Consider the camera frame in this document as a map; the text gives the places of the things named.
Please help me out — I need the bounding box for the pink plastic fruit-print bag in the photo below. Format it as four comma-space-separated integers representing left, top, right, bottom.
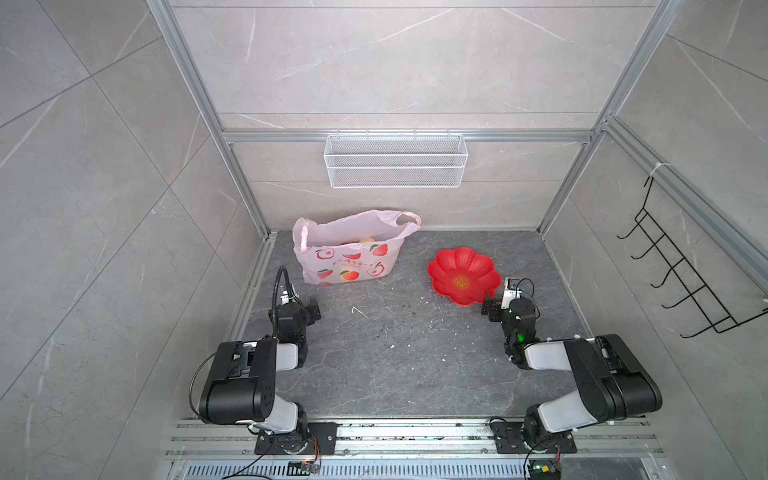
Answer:
292, 210, 422, 286

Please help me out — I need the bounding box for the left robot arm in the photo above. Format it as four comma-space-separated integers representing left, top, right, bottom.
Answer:
187, 265, 321, 444

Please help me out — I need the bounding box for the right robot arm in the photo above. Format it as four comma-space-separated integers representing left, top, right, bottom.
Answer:
481, 297, 663, 451

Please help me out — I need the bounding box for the red flower-shaped plate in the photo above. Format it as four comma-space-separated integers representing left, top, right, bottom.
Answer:
427, 247, 502, 306

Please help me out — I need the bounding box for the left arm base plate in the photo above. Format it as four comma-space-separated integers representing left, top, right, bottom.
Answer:
254, 421, 339, 456

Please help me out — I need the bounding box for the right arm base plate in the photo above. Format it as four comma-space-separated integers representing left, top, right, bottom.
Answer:
488, 417, 577, 454

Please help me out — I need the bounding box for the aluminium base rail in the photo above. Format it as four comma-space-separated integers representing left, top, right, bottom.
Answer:
151, 417, 675, 479

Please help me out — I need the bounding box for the white wire mesh basket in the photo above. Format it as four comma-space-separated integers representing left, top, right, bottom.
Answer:
323, 133, 469, 189

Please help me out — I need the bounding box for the black wire hook rack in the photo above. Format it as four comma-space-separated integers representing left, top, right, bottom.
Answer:
616, 176, 767, 339

